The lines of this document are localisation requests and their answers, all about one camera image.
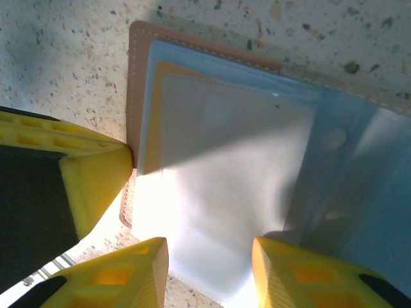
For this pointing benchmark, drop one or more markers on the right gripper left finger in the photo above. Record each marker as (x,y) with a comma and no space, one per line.
(122,276)

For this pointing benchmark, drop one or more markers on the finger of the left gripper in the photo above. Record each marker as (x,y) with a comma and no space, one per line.
(96,179)
(48,123)

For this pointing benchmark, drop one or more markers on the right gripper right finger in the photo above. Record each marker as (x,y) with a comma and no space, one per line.
(305,279)

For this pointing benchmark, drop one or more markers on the brown leather card holder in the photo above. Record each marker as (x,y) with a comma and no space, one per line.
(141,80)

